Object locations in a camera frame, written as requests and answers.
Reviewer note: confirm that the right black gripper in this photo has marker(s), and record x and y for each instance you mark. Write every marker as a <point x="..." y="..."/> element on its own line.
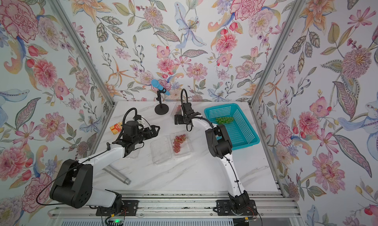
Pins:
<point x="180" y="119"/>

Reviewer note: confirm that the grey metal cylinder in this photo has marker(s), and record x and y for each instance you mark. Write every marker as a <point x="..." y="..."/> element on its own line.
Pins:
<point x="117" y="174"/>

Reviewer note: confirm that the green grape bunch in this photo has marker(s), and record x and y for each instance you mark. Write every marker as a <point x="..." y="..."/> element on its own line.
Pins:
<point x="224" y="120"/>

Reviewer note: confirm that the clear clamshell container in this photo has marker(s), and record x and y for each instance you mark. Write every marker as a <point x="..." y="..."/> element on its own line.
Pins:
<point x="177" y="110"/>
<point x="162" y="149"/>

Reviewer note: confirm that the aluminium rail base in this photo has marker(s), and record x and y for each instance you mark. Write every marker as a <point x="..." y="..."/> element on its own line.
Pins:
<point x="154" y="205"/>

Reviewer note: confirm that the clear clamshell container front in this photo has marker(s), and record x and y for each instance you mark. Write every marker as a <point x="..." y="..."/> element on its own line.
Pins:
<point x="177" y="110"/>

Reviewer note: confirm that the orange yellow snack packet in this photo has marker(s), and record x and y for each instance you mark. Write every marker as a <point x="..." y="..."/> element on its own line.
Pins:
<point x="117" y="128"/>

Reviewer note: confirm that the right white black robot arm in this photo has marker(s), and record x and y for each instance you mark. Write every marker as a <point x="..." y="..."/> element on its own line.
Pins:
<point x="220" y="147"/>

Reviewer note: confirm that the teal plastic mesh basket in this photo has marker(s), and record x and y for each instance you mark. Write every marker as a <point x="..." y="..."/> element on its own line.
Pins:
<point x="240" y="131"/>

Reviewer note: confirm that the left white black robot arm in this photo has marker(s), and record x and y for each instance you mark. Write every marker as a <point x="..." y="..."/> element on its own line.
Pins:
<point x="74" y="183"/>

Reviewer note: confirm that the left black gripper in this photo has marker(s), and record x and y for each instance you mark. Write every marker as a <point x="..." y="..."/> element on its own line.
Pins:
<point x="148" y="133"/>

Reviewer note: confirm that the blue microphone on black stand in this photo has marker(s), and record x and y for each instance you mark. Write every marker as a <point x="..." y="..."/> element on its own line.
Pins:
<point x="161" y="108"/>

